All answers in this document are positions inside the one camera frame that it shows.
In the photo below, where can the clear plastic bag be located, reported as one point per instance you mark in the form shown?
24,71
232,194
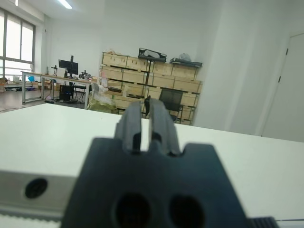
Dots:
101,91

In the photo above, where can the small blue object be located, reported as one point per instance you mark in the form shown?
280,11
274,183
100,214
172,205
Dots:
30,78

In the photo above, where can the black computer tower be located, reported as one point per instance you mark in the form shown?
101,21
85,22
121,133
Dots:
66,92

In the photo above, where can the light wooden crate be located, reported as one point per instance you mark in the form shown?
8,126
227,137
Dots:
162,69
161,81
121,103
184,72
134,77
115,60
187,85
137,64
111,74

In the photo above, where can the green woven bag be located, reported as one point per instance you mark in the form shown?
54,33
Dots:
102,108

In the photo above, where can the black open case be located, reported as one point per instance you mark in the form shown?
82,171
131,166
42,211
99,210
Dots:
152,54

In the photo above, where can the black flat case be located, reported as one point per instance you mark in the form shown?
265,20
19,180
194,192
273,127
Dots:
187,63

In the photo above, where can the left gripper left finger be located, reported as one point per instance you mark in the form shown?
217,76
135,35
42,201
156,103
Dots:
130,123

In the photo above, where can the white door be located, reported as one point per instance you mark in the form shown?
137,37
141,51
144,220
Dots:
285,95

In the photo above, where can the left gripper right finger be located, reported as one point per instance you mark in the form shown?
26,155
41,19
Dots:
161,123

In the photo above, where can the black computer monitor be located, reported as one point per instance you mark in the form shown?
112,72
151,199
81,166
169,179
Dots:
69,66

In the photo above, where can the black desktop device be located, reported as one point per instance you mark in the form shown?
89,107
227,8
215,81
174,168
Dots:
85,75

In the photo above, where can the grey plastic bag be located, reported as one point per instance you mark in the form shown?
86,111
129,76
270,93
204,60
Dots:
184,57

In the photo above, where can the ceiling light bar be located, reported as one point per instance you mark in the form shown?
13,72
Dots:
65,3

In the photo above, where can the white frame desk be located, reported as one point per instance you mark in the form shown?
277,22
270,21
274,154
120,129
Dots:
87,95
23,88

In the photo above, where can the black upright stand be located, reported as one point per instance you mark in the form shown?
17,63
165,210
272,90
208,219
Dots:
147,104

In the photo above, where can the window with grey frame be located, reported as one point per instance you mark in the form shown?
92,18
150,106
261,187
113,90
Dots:
14,38

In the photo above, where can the black mesh chair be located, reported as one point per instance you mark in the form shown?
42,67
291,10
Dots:
169,98

